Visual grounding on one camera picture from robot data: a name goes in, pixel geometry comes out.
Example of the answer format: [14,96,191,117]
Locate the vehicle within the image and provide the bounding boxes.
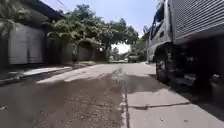
[127,53,140,64]

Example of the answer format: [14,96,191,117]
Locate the grey concrete road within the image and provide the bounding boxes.
[0,61,224,128]

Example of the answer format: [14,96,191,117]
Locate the row of green trees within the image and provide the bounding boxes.
[46,3,140,62]

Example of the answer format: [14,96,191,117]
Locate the grey box truck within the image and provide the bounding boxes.
[145,0,224,101]

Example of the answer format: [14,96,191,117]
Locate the raised concrete pavement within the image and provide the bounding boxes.
[0,60,98,85]

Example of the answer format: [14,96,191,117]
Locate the building with grey gate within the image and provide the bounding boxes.
[0,0,66,71]

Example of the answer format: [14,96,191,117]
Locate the dark garden wall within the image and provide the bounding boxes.
[45,37,108,66]

